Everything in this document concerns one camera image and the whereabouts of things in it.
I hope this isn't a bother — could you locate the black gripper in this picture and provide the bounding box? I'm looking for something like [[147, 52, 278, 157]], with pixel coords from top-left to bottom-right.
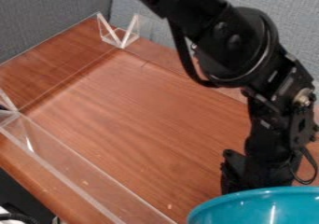
[[220, 132, 302, 194]]

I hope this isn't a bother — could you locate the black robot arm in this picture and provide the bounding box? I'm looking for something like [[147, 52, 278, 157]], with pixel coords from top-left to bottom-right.
[[140, 0, 319, 194]]

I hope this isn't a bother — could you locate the blue plastic bowl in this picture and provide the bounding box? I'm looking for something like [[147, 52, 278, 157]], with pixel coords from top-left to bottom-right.
[[187, 187, 319, 224]]

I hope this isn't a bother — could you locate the clear acrylic front barrier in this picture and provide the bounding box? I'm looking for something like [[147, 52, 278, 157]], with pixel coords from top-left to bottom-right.
[[0, 90, 177, 224]]

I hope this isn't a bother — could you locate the clear acrylic barrier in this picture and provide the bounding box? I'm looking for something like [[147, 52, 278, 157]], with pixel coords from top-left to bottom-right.
[[96, 11, 319, 117], [0, 90, 177, 224]]

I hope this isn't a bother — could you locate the clear acrylic back barrier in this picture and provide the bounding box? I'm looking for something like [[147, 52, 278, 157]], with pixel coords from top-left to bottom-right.
[[96, 11, 319, 117]]

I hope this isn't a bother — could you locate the black and white corner object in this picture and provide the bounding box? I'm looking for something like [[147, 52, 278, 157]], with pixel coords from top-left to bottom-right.
[[0, 168, 68, 224]]

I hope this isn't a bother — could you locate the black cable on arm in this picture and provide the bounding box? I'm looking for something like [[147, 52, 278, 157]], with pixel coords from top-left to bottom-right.
[[291, 147, 319, 186]]

